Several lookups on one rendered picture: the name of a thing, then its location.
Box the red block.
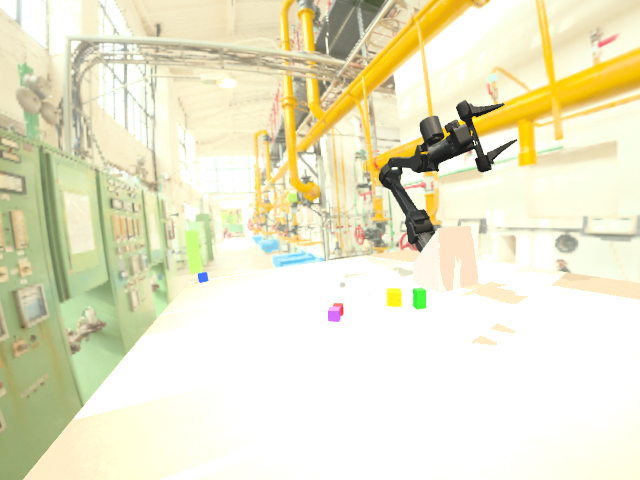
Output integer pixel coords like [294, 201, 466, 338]
[332, 303, 344, 316]

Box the green block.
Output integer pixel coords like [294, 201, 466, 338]
[412, 299, 426, 310]
[413, 287, 426, 301]

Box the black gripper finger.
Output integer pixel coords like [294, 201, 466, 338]
[487, 138, 518, 164]
[468, 103, 505, 118]

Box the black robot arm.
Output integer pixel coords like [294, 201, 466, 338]
[379, 115, 473, 254]

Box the purple block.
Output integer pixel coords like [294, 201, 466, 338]
[328, 307, 341, 322]

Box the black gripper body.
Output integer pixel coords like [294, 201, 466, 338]
[444, 100, 492, 173]

